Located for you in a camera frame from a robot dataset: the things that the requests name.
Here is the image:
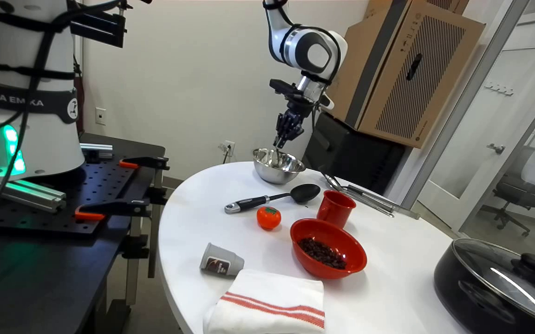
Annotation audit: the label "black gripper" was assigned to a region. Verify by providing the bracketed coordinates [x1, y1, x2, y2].
[271, 97, 314, 150]

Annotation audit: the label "red mug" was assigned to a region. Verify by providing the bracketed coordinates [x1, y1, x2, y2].
[314, 189, 359, 230]

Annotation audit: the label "silver metal bowl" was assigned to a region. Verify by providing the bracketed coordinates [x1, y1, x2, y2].
[251, 147, 309, 186]

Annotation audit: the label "orange toy tomato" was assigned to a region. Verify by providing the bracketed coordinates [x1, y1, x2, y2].
[255, 204, 284, 234]

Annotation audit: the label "coffee beans in red bowl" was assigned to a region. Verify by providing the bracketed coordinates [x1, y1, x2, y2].
[297, 238, 349, 271]

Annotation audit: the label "red bowl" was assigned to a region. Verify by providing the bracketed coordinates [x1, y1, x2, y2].
[288, 217, 370, 282]

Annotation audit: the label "black ladle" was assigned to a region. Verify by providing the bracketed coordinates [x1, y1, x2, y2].
[223, 182, 323, 215]

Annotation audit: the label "black storage case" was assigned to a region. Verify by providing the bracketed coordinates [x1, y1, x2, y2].
[303, 110, 413, 197]

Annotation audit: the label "silver metal tongs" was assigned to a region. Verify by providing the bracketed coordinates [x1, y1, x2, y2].
[331, 175, 422, 219]

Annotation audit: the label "brown cardboard box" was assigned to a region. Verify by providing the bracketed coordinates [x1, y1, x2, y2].
[327, 0, 487, 150]

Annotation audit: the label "grey rectangular block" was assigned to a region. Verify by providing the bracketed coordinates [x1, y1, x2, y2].
[199, 241, 247, 280]

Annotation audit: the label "black clamp with orange grip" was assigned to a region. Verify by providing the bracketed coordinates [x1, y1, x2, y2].
[117, 156, 171, 173]
[73, 195, 153, 225]

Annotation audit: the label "white towel with red stripes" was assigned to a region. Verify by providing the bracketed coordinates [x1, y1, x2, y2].
[201, 267, 329, 334]

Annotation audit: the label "black rectangular device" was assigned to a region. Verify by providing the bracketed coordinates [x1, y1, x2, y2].
[69, 8, 128, 50]

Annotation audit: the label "black office chair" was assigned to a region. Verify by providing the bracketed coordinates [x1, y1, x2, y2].
[480, 128, 535, 238]

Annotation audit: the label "black cooking pot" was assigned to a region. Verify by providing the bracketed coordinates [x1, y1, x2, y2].
[433, 238, 535, 334]

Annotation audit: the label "glass pot lid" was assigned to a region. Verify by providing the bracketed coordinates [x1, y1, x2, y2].
[452, 238, 535, 332]

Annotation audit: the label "black perforated work table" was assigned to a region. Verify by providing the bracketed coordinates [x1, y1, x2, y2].
[0, 138, 171, 334]

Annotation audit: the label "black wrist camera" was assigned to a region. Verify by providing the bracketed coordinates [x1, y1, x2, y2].
[268, 78, 305, 102]

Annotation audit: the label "metal door handle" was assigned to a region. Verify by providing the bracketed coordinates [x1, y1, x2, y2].
[487, 141, 509, 158]

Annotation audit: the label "aluminium rail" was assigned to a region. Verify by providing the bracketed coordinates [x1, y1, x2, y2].
[0, 171, 69, 215]

